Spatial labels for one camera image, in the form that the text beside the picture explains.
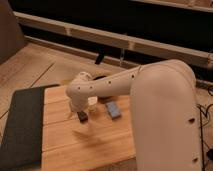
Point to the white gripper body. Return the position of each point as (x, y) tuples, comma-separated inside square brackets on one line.
[(78, 106)]

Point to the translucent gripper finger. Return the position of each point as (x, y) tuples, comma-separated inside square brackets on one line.
[(87, 111), (71, 114)]

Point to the dark rectangular eraser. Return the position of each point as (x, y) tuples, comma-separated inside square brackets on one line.
[(82, 116)]

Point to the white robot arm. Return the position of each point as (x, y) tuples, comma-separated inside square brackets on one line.
[(163, 110)]

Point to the dark round bowl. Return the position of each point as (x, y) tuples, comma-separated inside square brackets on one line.
[(105, 99)]

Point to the grey-blue rectangular block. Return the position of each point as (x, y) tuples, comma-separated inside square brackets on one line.
[(113, 109)]

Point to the wooden board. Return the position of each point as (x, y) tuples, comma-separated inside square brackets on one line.
[(100, 144)]

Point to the black table leg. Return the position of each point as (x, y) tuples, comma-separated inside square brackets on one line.
[(100, 57)]

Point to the dark grey mat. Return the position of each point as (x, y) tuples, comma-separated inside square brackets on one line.
[(22, 139)]

